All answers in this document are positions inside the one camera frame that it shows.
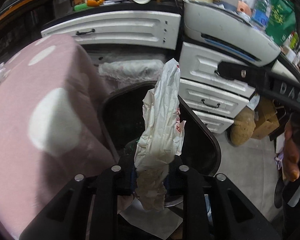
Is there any green shopping bag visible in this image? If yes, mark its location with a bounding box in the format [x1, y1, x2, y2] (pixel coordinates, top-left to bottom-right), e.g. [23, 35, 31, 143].
[265, 0, 297, 47]

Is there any brown sack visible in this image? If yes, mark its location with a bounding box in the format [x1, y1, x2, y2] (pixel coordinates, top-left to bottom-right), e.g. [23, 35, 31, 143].
[230, 110, 256, 146]

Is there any cardboard box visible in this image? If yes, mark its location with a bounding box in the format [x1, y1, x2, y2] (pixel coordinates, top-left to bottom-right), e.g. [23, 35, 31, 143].
[251, 96, 280, 140]

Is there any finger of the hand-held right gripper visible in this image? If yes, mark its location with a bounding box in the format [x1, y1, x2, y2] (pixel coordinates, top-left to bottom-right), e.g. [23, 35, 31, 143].
[217, 61, 268, 89]

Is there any wooden bar counter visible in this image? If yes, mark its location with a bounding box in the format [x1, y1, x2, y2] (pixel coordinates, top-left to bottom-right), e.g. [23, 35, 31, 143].
[0, 0, 74, 63]

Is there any black trash bin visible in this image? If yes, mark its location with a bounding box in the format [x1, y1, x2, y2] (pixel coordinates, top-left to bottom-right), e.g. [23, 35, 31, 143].
[97, 81, 222, 180]

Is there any white printer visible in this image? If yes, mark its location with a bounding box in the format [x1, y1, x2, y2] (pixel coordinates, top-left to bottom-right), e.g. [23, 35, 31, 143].
[183, 0, 282, 67]

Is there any peach round object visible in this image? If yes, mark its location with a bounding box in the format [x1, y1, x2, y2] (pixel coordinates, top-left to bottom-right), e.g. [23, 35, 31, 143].
[237, 0, 252, 15]

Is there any white plastic bag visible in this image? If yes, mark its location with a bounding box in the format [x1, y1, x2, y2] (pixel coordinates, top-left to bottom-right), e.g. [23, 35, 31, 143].
[134, 58, 187, 212]

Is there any clear plastic bag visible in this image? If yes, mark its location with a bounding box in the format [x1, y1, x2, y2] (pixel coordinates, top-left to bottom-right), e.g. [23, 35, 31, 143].
[99, 59, 167, 84]

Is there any blue label water bottle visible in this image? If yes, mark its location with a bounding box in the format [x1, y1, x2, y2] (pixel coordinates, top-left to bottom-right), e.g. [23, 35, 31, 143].
[251, 0, 272, 28]

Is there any person's right hand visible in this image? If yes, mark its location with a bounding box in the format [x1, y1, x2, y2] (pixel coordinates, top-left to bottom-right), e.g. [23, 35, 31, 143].
[284, 115, 300, 183]

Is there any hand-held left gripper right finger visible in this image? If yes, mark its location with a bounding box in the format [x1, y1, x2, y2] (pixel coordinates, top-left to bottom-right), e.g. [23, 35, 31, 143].
[165, 155, 282, 240]

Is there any pink polka dot tablecloth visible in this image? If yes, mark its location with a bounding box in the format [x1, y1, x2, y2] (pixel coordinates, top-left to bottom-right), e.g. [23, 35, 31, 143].
[0, 34, 118, 240]

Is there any white paper sheet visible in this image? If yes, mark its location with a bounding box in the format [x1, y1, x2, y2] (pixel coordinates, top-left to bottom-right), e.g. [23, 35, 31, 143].
[120, 200, 184, 239]

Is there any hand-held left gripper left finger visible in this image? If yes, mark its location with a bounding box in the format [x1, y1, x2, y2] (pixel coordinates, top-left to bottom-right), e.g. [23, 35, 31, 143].
[19, 154, 138, 240]

